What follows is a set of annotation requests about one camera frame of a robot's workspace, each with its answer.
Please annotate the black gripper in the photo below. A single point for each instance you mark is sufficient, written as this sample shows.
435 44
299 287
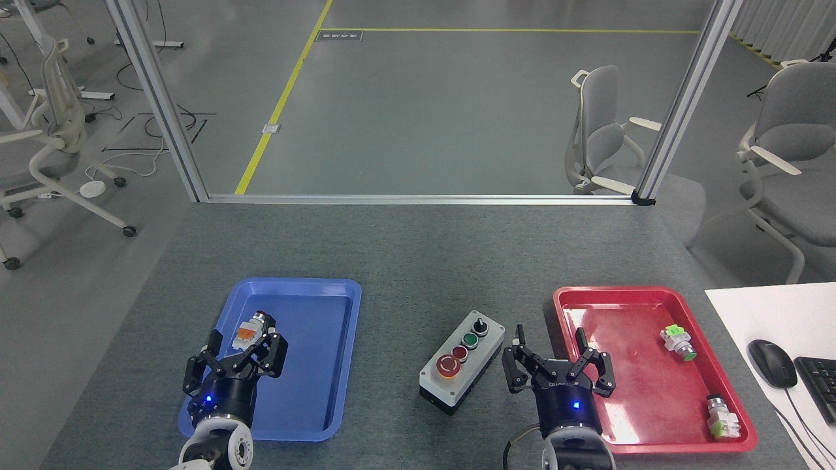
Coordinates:
225 395
568 405

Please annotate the dark floor label sign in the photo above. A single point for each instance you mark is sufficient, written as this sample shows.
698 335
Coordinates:
339 36

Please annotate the white round floor device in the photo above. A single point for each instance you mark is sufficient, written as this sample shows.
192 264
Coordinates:
92 188

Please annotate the green push button switch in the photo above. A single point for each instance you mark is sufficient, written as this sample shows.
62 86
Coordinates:
678 342

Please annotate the grey office chair white frame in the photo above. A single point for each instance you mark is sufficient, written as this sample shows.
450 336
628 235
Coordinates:
601 130
797 130

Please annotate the black keyboard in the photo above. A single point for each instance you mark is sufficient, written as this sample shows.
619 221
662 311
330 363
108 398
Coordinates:
819 388

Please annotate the red plastic tray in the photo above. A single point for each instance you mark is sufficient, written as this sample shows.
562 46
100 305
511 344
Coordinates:
659 398

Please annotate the silver aluminium rail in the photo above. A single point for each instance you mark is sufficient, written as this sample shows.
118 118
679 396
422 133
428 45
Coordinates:
418 200

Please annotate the grey mesh office chair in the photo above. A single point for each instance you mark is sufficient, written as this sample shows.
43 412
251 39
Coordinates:
59 124

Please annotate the grey control box with buttons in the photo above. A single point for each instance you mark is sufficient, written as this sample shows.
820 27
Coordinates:
460 362

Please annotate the silver push button green base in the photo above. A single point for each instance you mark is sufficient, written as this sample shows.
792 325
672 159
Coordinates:
722 418

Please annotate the metal floor socket plate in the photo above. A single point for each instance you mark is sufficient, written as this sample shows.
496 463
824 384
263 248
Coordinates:
272 128

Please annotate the blue plastic tray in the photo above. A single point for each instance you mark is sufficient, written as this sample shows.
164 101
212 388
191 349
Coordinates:
313 365

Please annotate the white desk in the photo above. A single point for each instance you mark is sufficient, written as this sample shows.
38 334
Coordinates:
771 313

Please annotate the red push button orange base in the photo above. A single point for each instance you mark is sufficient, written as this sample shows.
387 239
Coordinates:
245 333

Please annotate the silver aluminium post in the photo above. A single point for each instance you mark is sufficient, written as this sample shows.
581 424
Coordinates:
686 104
160 104

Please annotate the black tripod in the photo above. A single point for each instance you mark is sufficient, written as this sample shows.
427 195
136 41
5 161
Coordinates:
784 77

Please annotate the black computer mouse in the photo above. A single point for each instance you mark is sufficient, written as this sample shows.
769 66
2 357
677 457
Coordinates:
772 363

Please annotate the white desk foot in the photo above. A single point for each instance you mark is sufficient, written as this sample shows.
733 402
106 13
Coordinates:
85 95
153 44

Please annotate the white curtain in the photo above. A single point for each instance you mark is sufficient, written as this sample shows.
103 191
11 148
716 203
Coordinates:
784 26

